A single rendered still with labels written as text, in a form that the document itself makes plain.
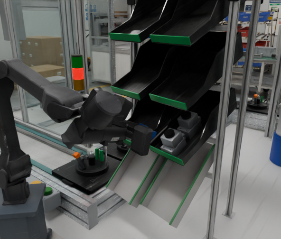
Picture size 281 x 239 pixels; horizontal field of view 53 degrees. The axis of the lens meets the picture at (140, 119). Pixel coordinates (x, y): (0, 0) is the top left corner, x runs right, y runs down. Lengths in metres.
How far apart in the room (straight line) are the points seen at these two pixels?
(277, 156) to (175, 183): 0.78
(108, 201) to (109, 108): 0.62
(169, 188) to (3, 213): 0.49
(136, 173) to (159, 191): 0.11
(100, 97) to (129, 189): 0.51
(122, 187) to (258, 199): 0.59
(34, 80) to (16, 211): 0.40
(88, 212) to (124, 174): 0.18
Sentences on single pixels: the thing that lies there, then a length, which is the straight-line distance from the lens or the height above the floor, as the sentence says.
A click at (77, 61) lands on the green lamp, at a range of 1.27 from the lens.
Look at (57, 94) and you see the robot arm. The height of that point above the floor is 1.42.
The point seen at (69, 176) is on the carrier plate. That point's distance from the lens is 1.18.
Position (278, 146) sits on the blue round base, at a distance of 1.57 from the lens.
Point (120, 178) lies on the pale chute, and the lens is 1.03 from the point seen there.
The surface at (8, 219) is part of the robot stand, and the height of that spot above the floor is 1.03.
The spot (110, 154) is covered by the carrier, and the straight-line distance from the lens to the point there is 1.32.
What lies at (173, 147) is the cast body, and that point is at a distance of 0.79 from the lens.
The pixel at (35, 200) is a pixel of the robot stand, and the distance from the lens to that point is 0.92.
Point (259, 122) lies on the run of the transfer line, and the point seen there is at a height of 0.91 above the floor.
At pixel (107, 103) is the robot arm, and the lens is 0.53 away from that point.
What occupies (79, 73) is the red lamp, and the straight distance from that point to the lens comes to 1.28.
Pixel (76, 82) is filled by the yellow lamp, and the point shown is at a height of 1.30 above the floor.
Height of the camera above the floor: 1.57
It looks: 20 degrees down
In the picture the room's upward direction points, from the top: straight up
